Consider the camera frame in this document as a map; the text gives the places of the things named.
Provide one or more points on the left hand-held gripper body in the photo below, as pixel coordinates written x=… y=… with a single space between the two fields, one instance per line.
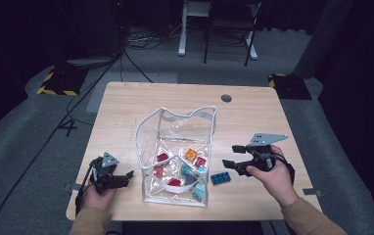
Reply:
x=102 y=169

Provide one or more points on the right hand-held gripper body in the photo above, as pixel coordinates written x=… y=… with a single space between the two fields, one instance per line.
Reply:
x=261 y=156

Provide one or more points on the blue studded toy block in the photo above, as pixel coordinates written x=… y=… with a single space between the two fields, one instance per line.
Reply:
x=220 y=178

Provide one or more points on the red toy block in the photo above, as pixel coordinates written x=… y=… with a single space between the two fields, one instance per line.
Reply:
x=158 y=170
x=174 y=182

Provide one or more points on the crimson toy block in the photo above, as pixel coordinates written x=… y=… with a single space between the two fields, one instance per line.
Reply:
x=200 y=161

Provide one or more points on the pink toy block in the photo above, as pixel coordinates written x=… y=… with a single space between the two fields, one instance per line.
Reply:
x=163 y=157

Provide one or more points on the light teal toy block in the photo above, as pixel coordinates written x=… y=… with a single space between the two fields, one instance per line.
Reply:
x=198 y=191

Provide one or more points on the yellow toy block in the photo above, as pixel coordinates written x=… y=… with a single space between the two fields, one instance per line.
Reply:
x=191 y=154

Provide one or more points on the dark blue toy block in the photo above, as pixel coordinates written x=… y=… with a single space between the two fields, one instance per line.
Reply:
x=190 y=178

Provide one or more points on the clear plastic bag white trim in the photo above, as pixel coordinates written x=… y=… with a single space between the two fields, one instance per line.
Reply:
x=149 y=130

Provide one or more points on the person's left hand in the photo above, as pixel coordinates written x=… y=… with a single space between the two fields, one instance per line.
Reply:
x=98 y=199

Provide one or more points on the person's right hand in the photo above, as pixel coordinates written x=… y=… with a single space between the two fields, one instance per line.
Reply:
x=278 y=182

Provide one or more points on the grey tape piece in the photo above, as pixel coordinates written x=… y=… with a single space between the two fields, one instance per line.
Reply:
x=74 y=187
x=312 y=192

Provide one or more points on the yellow black striped stand base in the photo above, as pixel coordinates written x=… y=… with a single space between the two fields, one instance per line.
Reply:
x=291 y=86
x=61 y=83

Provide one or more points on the grey curtain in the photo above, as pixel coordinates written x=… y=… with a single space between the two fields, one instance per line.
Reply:
x=325 y=36

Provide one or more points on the black floor-standing box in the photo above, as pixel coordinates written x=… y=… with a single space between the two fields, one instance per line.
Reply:
x=100 y=29

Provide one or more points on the black chair frame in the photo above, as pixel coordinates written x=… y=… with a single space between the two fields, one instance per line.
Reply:
x=230 y=23

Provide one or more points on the white desk frame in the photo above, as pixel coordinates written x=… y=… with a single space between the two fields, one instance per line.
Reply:
x=183 y=32

